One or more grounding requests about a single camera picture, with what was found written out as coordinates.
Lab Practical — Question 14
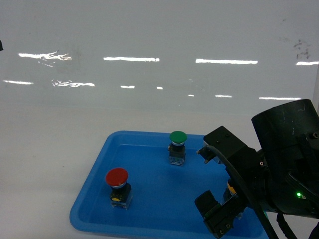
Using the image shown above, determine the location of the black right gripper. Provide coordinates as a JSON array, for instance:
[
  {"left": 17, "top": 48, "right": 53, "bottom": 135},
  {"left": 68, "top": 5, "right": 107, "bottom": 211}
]
[{"left": 194, "top": 190, "right": 246, "bottom": 239}]

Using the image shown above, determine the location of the yellow mushroom push button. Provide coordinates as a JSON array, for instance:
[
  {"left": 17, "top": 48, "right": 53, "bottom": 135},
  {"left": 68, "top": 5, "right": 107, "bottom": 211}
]
[{"left": 223, "top": 181, "right": 236, "bottom": 203}]

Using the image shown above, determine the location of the red mushroom push button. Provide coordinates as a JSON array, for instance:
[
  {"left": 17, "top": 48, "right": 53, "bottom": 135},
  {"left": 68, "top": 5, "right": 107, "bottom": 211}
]
[{"left": 105, "top": 167, "right": 133, "bottom": 210}]

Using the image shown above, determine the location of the green mushroom push button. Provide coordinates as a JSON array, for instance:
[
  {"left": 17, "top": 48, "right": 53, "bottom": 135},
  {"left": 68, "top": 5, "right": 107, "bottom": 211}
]
[{"left": 168, "top": 131, "right": 187, "bottom": 166}]

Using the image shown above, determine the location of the blue plastic tray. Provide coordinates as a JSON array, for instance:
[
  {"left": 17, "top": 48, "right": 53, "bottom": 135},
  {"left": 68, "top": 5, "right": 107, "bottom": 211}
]
[{"left": 69, "top": 130, "right": 270, "bottom": 239}]

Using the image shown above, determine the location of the white whiteboard panel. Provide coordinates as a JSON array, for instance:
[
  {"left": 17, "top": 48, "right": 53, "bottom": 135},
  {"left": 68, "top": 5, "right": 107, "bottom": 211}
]
[{"left": 0, "top": 0, "right": 319, "bottom": 115}]

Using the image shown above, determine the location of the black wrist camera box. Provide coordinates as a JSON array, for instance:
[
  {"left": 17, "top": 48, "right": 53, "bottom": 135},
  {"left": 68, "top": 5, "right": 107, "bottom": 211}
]
[{"left": 197, "top": 126, "right": 260, "bottom": 172}]

